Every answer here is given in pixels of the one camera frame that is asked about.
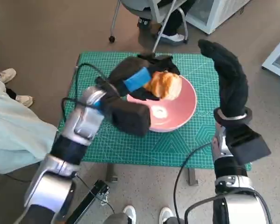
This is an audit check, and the orange striped toy bread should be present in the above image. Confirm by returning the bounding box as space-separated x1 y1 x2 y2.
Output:
143 71 182 100

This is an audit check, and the white mesh cabinet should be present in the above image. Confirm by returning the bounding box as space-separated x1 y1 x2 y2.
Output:
185 0 252 35

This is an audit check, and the green cutting mat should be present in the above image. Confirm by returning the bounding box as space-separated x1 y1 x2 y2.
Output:
58 51 252 170

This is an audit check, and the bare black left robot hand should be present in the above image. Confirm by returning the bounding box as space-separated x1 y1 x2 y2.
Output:
108 53 180 101

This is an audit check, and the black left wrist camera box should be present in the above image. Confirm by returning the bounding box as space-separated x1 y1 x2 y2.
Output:
112 100 151 136

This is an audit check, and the person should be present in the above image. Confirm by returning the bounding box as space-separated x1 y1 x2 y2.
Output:
137 0 198 44
104 205 185 224
0 67 58 175

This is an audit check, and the grey chair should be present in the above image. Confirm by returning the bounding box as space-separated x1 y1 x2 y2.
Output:
108 0 189 54

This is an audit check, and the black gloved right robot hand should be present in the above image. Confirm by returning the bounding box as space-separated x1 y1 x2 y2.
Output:
197 39 249 119

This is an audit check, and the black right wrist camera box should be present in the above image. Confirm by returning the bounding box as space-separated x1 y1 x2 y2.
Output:
226 123 272 166

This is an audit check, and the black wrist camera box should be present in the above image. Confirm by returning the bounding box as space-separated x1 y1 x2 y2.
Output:
112 100 151 136
226 123 272 166

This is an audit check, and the black floor cable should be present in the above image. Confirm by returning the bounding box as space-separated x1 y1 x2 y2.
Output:
4 174 32 182

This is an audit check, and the pink bowl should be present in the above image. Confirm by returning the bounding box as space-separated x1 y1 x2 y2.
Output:
126 74 198 133

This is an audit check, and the black bar with wires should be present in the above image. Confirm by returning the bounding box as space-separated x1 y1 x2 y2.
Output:
65 179 111 224

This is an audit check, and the grey table leg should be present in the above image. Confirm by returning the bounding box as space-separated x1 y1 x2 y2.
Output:
188 167 199 186
106 163 119 182

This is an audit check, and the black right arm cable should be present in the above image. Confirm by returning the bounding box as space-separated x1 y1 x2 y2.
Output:
174 142 213 224
184 190 273 224

